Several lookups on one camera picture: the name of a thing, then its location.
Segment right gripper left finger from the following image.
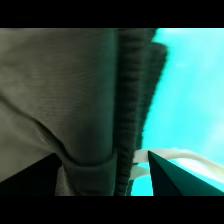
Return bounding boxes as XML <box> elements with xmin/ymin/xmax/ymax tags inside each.
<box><xmin>0</xmin><ymin>152</ymin><xmax>63</xmax><ymax>197</ymax></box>

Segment dark green pants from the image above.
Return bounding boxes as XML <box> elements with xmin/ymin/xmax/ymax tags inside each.
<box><xmin>0</xmin><ymin>28</ymin><xmax>224</xmax><ymax>197</ymax></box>

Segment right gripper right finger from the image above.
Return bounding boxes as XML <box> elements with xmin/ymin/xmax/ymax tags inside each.
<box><xmin>147</xmin><ymin>149</ymin><xmax>224</xmax><ymax>197</ymax></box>

